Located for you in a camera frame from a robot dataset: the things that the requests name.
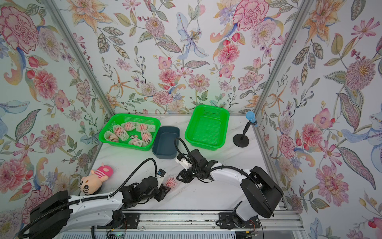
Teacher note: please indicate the dark teal plastic bin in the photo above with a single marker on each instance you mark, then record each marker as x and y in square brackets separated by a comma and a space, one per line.
[163, 147]

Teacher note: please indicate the right green plastic basket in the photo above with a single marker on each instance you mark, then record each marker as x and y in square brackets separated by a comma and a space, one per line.
[207, 127]

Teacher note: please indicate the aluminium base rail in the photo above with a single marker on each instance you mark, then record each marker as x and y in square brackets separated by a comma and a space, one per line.
[206, 221]

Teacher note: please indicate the pink plush toy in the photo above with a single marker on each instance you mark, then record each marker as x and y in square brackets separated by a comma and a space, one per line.
[92, 183]

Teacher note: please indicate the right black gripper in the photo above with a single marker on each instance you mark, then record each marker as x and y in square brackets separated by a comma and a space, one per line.
[186, 178]

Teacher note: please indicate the left green plastic basket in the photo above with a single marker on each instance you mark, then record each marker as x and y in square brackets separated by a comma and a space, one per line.
[122, 118]

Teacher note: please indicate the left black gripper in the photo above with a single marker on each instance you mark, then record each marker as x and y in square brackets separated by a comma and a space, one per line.
[163, 192]

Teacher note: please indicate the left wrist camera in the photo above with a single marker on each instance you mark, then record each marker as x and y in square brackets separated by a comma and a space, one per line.
[161, 173]

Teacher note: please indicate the netted apple far left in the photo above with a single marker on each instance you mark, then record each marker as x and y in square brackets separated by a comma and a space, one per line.
[110, 136]

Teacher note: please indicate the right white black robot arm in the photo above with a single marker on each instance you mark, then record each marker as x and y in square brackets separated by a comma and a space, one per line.
[262, 193]

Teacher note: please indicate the green plastic basket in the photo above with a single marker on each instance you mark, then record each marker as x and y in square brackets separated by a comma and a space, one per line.
[122, 118]
[207, 127]

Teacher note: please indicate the blue microphone on black stand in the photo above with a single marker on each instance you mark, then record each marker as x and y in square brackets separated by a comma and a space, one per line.
[241, 140]

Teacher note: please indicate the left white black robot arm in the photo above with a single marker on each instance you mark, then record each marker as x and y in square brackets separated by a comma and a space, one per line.
[63, 212]

